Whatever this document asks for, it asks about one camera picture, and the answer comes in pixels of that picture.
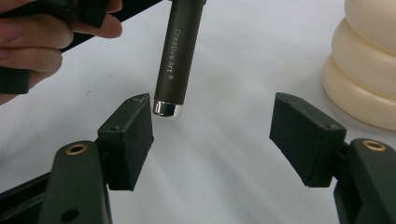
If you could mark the cream ridged holder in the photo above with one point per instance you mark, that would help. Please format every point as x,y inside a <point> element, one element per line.
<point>364,68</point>

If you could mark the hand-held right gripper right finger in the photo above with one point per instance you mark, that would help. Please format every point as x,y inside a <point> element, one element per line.
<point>306,140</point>

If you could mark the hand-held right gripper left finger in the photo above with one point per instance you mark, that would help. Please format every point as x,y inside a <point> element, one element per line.
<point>127,146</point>

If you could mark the brown cylinder with silver end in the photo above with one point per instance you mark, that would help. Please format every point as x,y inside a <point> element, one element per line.
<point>176,62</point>

